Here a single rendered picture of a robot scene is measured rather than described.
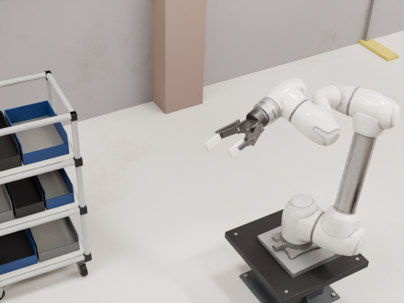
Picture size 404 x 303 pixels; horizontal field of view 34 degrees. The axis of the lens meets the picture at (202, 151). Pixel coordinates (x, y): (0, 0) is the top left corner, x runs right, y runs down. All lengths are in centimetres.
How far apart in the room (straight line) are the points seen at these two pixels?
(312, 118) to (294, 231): 92
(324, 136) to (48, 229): 171
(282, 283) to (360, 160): 67
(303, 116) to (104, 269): 163
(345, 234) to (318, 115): 83
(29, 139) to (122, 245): 89
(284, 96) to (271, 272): 107
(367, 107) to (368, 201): 136
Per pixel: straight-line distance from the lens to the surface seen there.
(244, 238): 330
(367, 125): 284
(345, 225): 301
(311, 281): 315
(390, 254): 381
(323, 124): 232
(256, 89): 498
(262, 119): 232
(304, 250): 321
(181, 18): 435
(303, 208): 306
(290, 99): 236
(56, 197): 319
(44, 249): 343
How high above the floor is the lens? 260
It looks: 37 degrees down
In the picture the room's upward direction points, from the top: 2 degrees clockwise
